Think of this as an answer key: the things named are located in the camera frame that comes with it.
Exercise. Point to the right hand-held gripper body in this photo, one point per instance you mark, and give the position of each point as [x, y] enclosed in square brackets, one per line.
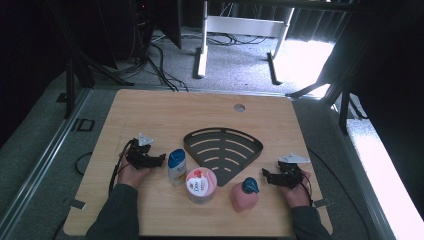
[290, 176]

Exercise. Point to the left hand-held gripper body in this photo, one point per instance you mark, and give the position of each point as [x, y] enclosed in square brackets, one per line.
[140, 156]

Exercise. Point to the white bottle with blue cap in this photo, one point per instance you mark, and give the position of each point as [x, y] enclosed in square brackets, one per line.
[176, 170]

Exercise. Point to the pink bottle with teal pump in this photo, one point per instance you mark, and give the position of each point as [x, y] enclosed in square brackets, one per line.
[243, 198]

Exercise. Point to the round pink tub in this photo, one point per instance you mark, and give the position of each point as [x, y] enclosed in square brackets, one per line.
[201, 185]

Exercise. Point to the dark slotted corner shelf tray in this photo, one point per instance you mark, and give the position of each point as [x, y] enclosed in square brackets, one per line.
[222, 146]

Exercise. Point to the person's right hand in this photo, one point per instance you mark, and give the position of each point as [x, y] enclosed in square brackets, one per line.
[298, 196]

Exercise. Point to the person's left hand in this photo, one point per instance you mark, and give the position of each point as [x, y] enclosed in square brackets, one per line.
[130, 176]

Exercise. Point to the grey tape strip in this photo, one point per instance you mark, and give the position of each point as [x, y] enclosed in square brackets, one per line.
[75, 203]
[322, 202]

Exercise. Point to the round grey table grommet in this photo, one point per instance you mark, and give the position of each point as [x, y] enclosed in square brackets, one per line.
[239, 107]

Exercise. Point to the black metal stand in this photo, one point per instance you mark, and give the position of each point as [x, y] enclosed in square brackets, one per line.
[343, 110]

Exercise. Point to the black tripod stand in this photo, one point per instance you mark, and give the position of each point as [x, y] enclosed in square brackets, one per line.
[70, 86]

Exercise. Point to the black desk foot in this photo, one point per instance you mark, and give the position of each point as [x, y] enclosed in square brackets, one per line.
[273, 68]

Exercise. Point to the dark computer tower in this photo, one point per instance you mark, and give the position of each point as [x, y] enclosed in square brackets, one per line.
[123, 30]

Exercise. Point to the black square floor bracket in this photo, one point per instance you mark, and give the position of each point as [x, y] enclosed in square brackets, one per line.
[86, 124]

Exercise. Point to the aluminium floor rail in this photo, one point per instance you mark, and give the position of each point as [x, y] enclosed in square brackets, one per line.
[363, 173]
[43, 160]

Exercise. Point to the white desk frame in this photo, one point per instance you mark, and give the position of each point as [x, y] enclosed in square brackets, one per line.
[245, 26]

